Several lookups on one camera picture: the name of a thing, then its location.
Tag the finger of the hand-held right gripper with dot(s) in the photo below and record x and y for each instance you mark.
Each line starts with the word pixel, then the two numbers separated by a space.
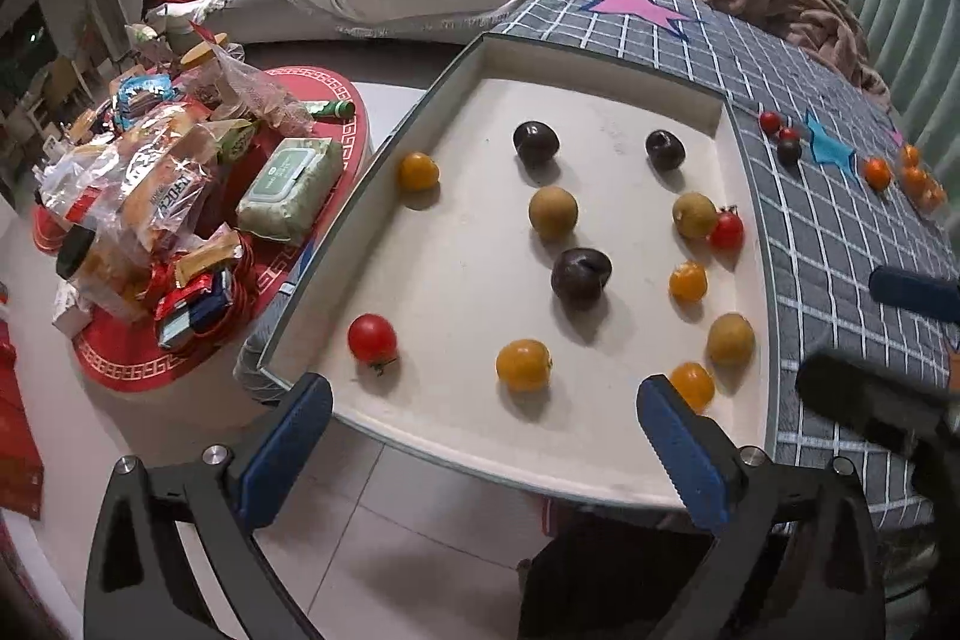
pixel 862 396
pixel 911 291

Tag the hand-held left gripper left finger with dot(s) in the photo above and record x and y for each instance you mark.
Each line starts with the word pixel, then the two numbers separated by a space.
pixel 289 445

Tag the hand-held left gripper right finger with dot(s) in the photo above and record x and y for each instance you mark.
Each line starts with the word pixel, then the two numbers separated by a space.
pixel 682 452

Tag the yellow cherry tomato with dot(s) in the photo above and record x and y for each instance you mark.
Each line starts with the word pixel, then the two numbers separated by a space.
pixel 418 172
pixel 688 281
pixel 691 386
pixel 523 365

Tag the tan round fruit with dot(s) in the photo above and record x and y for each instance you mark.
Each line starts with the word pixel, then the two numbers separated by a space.
pixel 553 211
pixel 730 340
pixel 694 214

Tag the red cherry tomato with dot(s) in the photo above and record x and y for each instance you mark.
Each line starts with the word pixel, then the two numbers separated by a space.
pixel 726 230
pixel 789 132
pixel 770 121
pixel 373 338

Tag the dark purple plum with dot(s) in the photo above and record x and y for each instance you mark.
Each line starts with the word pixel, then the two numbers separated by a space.
pixel 580 277
pixel 788 153
pixel 535 143
pixel 665 150

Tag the white shallow tray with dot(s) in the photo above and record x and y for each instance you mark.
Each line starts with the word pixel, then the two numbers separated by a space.
pixel 465 280

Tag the grey checked star cloth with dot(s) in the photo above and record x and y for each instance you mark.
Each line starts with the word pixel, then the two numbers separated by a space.
pixel 825 250

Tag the orange cherry tomato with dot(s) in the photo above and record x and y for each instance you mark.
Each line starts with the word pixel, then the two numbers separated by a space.
pixel 910 155
pixel 915 180
pixel 877 174
pixel 935 194

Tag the red wrapped candy packets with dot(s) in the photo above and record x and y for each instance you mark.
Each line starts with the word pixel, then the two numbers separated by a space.
pixel 187 306

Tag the red round mat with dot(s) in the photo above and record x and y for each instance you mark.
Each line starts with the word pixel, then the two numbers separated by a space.
pixel 300 265

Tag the yellow snack packet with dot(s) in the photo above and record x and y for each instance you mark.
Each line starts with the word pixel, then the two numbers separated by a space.
pixel 206 254

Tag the green wet wipes pack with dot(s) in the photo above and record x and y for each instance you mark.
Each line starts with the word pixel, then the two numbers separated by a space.
pixel 289 186

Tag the red floor cloth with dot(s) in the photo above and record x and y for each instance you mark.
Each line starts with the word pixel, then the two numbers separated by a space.
pixel 15 430

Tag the pale green curtain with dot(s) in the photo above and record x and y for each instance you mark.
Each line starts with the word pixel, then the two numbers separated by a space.
pixel 915 10

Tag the black jar lid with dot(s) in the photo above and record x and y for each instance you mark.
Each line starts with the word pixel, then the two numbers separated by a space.
pixel 75 250

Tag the clear bread bag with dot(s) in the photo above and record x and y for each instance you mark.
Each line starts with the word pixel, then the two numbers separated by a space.
pixel 150 175

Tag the green round snack pack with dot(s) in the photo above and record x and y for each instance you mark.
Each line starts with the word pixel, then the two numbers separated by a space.
pixel 232 139

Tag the pink brown blanket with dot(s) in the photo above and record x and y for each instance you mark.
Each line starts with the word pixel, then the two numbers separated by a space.
pixel 795 3

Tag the green bottle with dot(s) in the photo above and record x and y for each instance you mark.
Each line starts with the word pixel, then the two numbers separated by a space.
pixel 330 108

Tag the clear plastic bag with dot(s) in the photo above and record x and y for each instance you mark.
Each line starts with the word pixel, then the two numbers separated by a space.
pixel 247 93

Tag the blue snack packet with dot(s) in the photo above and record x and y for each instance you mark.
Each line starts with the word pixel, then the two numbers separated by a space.
pixel 142 89

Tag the jar with wooden lid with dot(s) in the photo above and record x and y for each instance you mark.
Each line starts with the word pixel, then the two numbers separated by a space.
pixel 202 51

